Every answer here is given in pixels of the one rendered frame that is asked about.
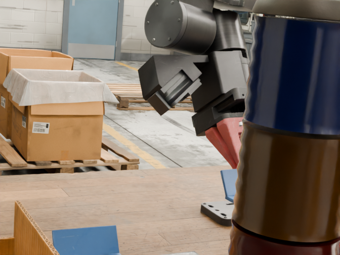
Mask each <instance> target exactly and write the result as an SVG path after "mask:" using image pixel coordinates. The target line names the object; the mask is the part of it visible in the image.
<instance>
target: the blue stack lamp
mask: <svg viewBox="0 0 340 255"><path fill-rule="evenodd" d="M252 40H253V42H252V45H251V47H250V56H251V59H250V62H249V65H248V71H249V76H248V79H247V82H246V87H247V93H246V96H245V99H244V102H245V110H244V113H243V118H244V119H246V120H248V121H250V122H253V123H256V124H259V125H263V126H267V127H270V128H275V129H280V130H285V131H292V132H299V133H309V134H323V135H340V22H329V21H319V20H307V19H296V18H283V17H271V16H254V27H253V30H252Z"/></svg>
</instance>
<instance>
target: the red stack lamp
mask: <svg viewBox="0 0 340 255"><path fill-rule="evenodd" d="M231 222H232V228H231V231H230V244H229V247H228V254H229V255H339V253H340V244H339V243H340V237H338V238H336V239H333V240H329V241H322V242H296V241H287V240H281V239H276V238H271V237H267V236H264V235H260V234H257V233H255V232H252V231H250V230H248V229H245V228H244V227H242V226H240V225H239V224H237V223H236V222H235V221H234V220H233V218H231Z"/></svg>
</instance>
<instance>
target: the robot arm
mask: <svg viewBox="0 0 340 255"><path fill-rule="evenodd" d="M255 2H256V0H155V1H154V2H153V3H152V4H151V6H150V7H149V9H148V11H147V14H146V17H145V22H144V30H145V35H146V37H147V39H148V41H149V42H150V43H151V44H152V45H153V46H155V47H158V48H162V49H166V50H171V51H175V52H179V53H183V54H188V55H153V56H152V57H151V58H150V59H149V60H148V61H147V62H146V63H145V64H144V65H143V66H142V67H140V68H139V69H138V74H139V80H140V85H141V90H142V96H143V99H144V100H145V101H148V102H149V104H150V105H151V106H152V107H153V108H154V109H155V110H156V111H157V112H158V114H159V115H160V116H162V115H163V114H165V113H166V112H167V111H169V110H170V109H171V108H172V107H173V106H175V105H176V104H177V103H178V102H179V101H180V102H182V101H183V100H185V99H186V98H187V97H188V96H190V95H191V98H192V103H193V108H194V112H195V113H196V114H194V115H193V116H192V117H191V118H192V123H193V127H194V128H195V132H196V136H198V137H199V136H206V138H207V139H208V140H209V141H210V142H211V143H212V144H213V146H214V147H215V148H216V149H217V150H218V151H219V152H220V154H221V155H222V156H223V157H224V158H225V159H226V160H227V162H228V163H229V164H230V166H231V167H232V169H237V166H238V163H239V149H240V147H241V139H240V135H241V133H242V130H243V125H242V120H243V119H244V118H243V113H244V110H245V102H244V99H245V96H246V93H247V87H246V82H247V79H248V76H249V71H248V65H249V62H250V60H249V56H248V52H247V47H246V43H245V39H244V35H243V30H242V26H241V22H240V18H239V14H238V13H236V12H234V11H222V10H220V9H224V10H235V11H245V12H252V9H253V7H254V5H255ZM233 209H234V203H232V202H230V201H215V202H203V203H202V204H201V210H200V211H201V212H202V213H204V214H205V215H207V216H208V217H210V218H211V219H213V220H214V221H216V222H217V223H219V224H220V225H223V226H232V222H231V218H232V211H233Z"/></svg>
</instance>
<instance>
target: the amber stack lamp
mask: <svg viewBox="0 0 340 255"><path fill-rule="evenodd" d="M242 125H243V130H242V133H241V135H240V139H241V147H240V149H239V163H238V166H237V174H238V177H237V179H236V182H235V188H236V193H235V196H234V199H233V201H234V209H233V211H232V218H233V220H234V221H235V222H236V223H237V224H239V225H240V226H242V227H244V228H245V229H248V230H250V231H252V232H255V233H257V234H260V235H264V236H267V237H271V238H276V239H281V240H287V241H296V242H322V241H329V240H333V239H336V238H338V237H340V135H323V134H309V133H299V132H292V131H285V130H280V129H275V128H271V127H267V126H263V125H259V124H256V123H253V122H250V121H248V120H246V119H243V120H242Z"/></svg>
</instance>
